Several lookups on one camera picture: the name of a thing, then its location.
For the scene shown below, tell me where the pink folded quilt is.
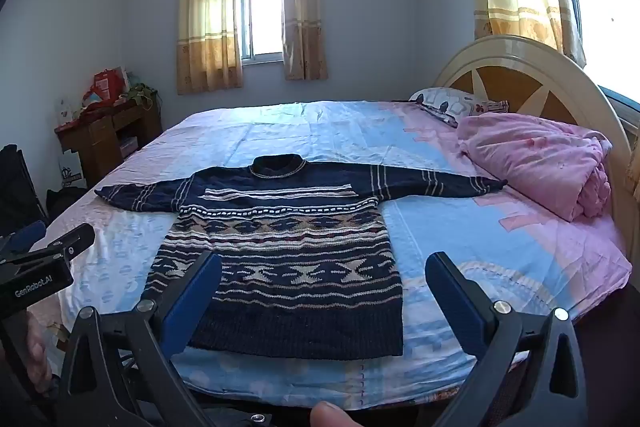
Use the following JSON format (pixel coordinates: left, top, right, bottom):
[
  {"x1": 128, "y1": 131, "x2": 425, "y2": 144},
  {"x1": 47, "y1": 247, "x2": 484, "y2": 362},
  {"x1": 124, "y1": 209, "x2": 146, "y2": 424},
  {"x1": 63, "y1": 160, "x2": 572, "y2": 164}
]
[{"x1": 457, "y1": 113, "x2": 612, "y2": 222}]

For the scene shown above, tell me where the navy patterned knit sweater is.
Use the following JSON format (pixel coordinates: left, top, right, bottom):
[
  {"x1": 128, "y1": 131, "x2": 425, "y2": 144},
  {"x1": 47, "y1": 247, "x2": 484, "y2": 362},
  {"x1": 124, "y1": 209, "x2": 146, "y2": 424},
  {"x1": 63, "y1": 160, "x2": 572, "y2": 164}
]
[{"x1": 99, "y1": 155, "x2": 503, "y2": 361}]

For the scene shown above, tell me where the black bag on floor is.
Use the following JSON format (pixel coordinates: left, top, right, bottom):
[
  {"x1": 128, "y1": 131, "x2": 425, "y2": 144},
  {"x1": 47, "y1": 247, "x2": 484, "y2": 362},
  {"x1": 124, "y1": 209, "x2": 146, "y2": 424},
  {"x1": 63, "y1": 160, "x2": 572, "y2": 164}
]
[{"x1": 46, "y1": 186, "x2": 87, "y2": 221}]

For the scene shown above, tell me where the white patterned pillow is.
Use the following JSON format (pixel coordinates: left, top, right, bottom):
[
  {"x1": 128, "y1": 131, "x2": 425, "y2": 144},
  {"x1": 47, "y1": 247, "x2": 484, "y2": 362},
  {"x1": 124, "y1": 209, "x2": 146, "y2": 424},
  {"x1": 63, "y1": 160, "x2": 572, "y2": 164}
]
[{"x1": 409, "y1": 87, "x2": 509, "y2": 128}]

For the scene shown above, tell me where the green plant on desk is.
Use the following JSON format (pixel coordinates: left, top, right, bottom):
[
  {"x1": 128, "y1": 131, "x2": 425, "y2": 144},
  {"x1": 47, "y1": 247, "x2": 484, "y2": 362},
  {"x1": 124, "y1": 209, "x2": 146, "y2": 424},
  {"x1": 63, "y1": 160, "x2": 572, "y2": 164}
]
[{"x1": 122, "y1": 83, "x2": 157, "y2": 110}]

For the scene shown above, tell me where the red gift bag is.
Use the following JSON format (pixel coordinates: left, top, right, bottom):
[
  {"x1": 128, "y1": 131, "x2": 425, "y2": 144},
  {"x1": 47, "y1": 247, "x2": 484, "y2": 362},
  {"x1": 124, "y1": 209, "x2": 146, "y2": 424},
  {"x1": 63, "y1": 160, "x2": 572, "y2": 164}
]
[{"x1": 92, "y1": 68, "x2": 125, "y2": 102}]

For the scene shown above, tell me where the left yellow window curtain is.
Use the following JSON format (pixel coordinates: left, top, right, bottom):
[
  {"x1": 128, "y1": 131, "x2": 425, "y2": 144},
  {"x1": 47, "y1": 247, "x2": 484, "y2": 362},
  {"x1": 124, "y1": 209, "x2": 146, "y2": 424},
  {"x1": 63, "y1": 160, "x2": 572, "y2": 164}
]
[{"x1": 177, "y1": 0, "x2": 243, "y2": 95}]

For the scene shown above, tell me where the white paper bag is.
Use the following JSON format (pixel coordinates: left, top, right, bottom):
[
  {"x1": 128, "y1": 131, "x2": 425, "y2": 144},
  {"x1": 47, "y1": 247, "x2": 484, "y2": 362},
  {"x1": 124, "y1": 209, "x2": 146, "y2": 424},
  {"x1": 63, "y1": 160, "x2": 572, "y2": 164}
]
[{"x1": 58, "y1": 150, "x2": 87, "y2": 188}]

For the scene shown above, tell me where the person's right hand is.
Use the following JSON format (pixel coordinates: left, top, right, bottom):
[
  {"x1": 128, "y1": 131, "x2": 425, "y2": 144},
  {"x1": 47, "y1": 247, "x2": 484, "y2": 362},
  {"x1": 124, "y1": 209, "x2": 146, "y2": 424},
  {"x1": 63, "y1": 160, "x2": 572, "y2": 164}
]
[{"x1": 309, "y1": 401, "x2": 361, "y2": 427}]

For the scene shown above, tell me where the cream wooden headboard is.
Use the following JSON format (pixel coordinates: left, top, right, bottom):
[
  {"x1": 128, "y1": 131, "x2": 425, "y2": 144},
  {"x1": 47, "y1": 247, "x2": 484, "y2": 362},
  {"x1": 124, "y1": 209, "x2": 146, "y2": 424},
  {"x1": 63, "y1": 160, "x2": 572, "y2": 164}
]
[{"x1": 434, "y1": 35, "x2": 639, "y2": 260}]

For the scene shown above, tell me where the white card on desk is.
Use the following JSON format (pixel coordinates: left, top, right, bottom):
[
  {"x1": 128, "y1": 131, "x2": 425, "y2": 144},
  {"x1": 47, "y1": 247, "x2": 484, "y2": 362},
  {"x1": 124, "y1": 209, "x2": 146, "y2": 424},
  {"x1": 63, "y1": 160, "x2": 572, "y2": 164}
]
[{"x1": 55, "y1": 98, "x2": 75, "y2": 126}]

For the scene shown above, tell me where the person's left hand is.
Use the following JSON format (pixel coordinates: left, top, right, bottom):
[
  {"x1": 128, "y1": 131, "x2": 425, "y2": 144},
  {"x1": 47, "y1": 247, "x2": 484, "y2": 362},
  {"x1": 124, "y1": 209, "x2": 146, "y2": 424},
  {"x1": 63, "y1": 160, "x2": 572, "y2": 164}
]
[{"x1": 24, "y1": 311, "x2": 52, "y2": 393}]

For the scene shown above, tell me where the right yellow window curtain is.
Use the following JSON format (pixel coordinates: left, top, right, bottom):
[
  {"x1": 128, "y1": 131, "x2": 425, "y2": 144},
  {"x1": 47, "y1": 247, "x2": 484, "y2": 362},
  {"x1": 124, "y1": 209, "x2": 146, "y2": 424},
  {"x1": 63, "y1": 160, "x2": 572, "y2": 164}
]
[{"x1": 283, "y1": 0, "x2": 328, "y2": 80}]

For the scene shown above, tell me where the black folding chair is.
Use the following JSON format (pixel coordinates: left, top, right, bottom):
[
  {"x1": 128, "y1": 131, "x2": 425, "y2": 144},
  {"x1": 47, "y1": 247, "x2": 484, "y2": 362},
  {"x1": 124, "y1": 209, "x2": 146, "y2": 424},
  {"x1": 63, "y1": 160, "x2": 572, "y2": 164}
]
[{"x1": 0, "y1": 144, "x2": 48, "y2": 237}]

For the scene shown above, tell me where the blue pink bed sheet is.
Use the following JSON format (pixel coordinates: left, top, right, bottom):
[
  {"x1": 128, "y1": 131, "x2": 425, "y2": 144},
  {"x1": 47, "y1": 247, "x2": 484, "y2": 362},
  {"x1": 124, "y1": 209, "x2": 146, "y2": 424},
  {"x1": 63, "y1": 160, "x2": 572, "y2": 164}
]
[{"x1": 34, "y1": 102, "x2": 631, "y2": 410}]

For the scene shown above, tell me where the dark wooden desk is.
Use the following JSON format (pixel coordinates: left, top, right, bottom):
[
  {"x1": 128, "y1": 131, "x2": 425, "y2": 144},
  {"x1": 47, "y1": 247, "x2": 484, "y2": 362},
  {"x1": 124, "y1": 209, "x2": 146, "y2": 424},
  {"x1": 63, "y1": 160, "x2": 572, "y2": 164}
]
[{"x1": 54, "y1": 95, "x2": 163, "y2": 187}]

